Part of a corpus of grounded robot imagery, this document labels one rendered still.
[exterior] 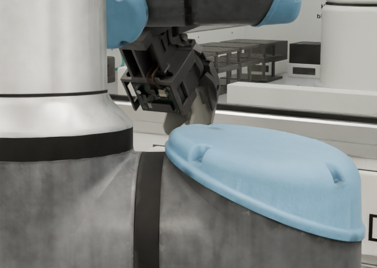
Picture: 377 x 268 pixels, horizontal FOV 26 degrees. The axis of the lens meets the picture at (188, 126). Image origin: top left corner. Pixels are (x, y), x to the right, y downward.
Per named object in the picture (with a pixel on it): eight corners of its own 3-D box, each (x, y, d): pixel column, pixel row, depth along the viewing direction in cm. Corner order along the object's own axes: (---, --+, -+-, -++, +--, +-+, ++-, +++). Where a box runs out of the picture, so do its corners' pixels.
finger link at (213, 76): (189, 110, 104) (169, 58, 98) (194, 100, 105) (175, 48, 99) (222, 113, 102) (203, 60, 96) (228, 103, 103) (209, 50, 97)
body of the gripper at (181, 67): (133, 114, 99) (99, 37, 91) (163, 68, 104) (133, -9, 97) (188, 120, 96) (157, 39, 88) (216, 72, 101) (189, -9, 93)
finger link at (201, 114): (188, 160, 104) (166, 107, 98) (206, 127, 108) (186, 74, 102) (210, 162, 103) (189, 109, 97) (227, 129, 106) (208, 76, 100)
